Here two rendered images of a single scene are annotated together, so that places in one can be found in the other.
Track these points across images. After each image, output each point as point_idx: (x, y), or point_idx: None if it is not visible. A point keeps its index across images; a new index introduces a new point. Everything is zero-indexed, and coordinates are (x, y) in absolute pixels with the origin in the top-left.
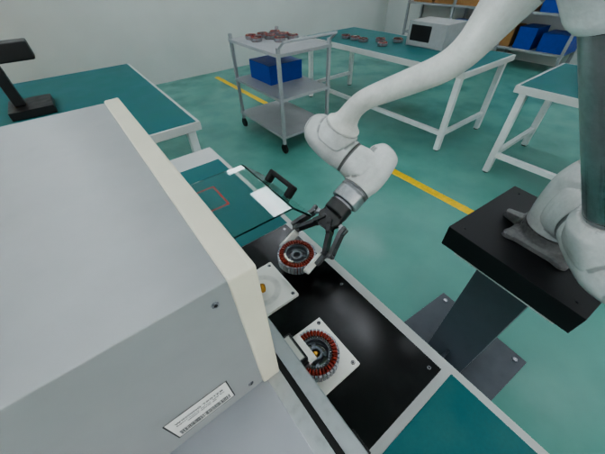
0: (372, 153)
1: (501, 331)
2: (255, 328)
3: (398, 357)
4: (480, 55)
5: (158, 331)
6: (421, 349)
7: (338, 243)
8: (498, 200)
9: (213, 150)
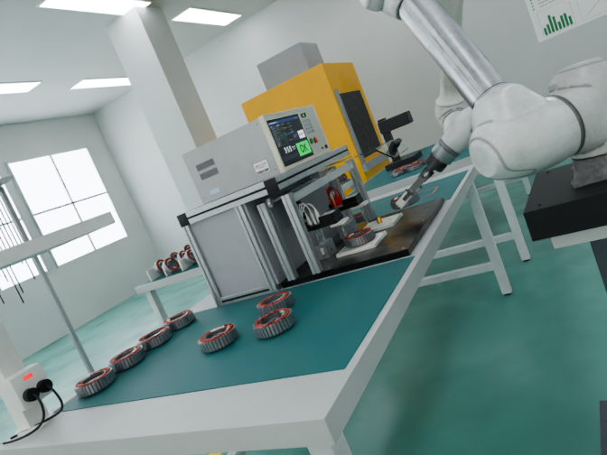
0: (456, 114)
1: None
2: (267, 137)
3: (396, 245)
4: None
5: (247, 126)
6: (419, 247)
7: (416, 182)
8: None
9: (473, 165)
